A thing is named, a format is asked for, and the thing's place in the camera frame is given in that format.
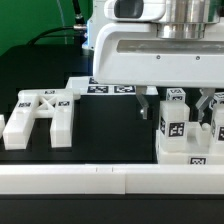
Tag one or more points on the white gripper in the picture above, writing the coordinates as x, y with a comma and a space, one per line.
171, 43

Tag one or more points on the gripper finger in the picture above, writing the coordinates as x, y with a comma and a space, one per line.
207, 95

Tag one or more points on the white chair seat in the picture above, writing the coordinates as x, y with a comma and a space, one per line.
197, 149

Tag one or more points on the white tagged cube right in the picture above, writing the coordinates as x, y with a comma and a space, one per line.
218, 98

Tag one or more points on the white tagged cube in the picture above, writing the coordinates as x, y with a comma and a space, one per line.
218, 98
175, 94

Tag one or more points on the marker sheet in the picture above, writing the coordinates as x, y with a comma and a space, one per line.
86, 85

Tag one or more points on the white block left edge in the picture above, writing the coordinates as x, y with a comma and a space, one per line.
2, 125

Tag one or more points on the white chair back frame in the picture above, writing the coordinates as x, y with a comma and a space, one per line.
54, 104

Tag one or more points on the white front rail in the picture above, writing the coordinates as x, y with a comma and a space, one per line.
111, 179

